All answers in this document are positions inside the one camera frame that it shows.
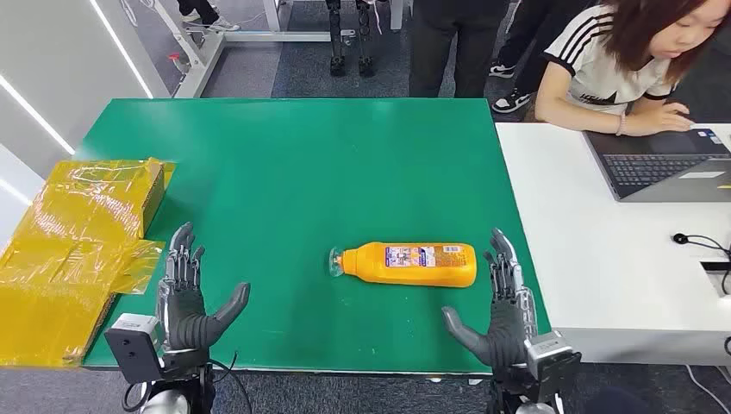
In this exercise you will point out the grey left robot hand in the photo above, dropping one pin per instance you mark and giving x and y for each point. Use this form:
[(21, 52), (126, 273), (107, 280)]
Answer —
[(183, 320)]

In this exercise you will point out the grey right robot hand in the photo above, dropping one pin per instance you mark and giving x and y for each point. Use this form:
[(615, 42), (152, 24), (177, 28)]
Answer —
[(505, 337)]

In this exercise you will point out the orange plastic bottle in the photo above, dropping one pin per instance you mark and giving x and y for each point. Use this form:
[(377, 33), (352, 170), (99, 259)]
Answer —
[(417, 274)]

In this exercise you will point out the yellow taped cardboard box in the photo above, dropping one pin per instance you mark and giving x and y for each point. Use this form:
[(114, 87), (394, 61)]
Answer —
[(68, 257)]

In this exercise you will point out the black flat desk device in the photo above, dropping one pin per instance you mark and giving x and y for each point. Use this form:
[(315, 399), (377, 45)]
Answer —
[(717, 266)]

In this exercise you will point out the dark grey laptop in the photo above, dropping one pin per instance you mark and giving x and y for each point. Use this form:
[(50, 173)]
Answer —
[(657, 168)]

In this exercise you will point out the small red knob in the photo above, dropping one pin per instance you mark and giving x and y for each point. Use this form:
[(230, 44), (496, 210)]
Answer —
[(174, 57)]

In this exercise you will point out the person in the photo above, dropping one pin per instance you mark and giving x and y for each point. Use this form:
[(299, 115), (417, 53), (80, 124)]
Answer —
[(531, 45), (200, 8), (599, 68), (451, 45)]

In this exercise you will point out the standing humanoid robot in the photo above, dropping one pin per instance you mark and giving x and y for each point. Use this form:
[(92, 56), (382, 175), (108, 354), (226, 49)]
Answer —
[(337, 40)]

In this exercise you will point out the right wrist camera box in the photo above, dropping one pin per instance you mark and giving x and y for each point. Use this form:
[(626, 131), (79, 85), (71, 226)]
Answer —
[(551, 363)]

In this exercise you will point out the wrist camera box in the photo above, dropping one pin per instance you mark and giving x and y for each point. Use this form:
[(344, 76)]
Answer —
[(132, 348), (551, 363)]

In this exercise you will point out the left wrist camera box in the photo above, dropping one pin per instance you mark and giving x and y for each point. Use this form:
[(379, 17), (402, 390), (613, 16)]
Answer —
[(132, 348)]

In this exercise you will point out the white metal frame table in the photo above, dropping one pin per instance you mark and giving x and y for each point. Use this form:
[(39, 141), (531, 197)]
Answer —
[(274, 37)]

